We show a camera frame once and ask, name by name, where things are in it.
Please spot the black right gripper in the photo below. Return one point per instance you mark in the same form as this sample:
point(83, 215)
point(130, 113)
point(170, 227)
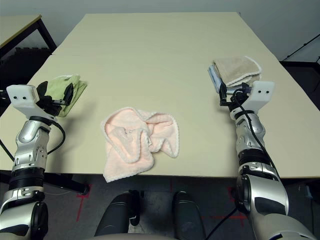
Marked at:
point(242, 96)

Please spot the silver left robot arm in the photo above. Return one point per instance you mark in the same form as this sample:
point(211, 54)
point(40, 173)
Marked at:
point(27, 130)

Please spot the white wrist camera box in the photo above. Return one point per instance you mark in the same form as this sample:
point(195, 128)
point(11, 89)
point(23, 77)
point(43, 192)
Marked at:
point(21, 93)
point(262, 91)

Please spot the beige folded towel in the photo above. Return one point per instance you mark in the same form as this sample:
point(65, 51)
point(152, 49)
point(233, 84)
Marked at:
point(235, 67)

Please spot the red floor tape cross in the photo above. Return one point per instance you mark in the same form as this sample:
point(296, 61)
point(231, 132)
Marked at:
point(215, 217)
point(83, 196)

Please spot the black tripod bar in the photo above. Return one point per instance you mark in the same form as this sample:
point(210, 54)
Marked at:
point(306, 44)

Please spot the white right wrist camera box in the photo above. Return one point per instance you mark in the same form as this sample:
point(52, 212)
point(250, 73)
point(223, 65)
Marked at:
point(262, 91)

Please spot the green folded towel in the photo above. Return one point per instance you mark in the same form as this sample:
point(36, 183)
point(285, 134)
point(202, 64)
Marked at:
point(78, 92)

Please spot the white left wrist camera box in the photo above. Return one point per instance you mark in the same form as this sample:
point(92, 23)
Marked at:
point(21, 93)

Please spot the dark grey robot leg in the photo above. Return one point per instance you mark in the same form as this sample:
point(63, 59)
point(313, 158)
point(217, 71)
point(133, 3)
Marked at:
point(112, 215)
point(187, 215)

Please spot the grey robot torso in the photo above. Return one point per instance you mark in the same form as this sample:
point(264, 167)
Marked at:
point(140, 237)

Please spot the pink fluffy towel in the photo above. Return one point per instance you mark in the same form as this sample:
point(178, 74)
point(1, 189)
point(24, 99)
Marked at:
point(125, 150)

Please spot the light blue folded towel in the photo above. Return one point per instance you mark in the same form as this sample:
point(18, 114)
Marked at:
point(213, 77)

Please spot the wooden side table black frame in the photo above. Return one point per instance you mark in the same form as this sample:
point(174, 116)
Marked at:
point(17, 30)

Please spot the dark grey robot left leg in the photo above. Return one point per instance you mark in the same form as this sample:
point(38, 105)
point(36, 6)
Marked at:
point(112, 215)

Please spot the dark grey robot right leg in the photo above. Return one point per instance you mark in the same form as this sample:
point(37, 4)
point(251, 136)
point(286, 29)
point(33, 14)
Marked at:
point(187, 215)

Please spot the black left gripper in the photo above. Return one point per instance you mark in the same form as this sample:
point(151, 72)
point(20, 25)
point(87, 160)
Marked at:
point(48, 106)

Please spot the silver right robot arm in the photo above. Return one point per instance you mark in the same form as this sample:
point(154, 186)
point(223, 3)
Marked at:
point(265, 195)

